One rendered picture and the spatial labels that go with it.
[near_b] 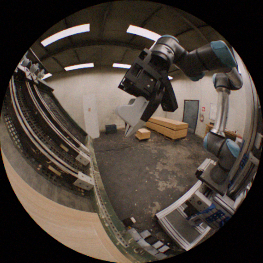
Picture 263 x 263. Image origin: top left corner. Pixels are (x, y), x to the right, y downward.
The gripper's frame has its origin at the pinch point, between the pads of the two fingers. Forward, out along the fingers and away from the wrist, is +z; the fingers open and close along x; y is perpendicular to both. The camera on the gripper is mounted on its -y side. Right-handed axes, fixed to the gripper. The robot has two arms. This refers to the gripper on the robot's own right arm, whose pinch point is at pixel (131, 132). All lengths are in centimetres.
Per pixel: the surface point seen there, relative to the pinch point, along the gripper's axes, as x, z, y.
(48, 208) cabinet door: 8.5, 34.3, 19.8
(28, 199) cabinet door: 10.9, 30.4, 27.0
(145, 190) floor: -47, 96, -100
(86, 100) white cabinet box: -348, -4, 97
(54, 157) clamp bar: -17.4, 30.3, 25.1
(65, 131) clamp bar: -56, 32, 36
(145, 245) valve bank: 30, 52, -24
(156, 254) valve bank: 42, 51, -26
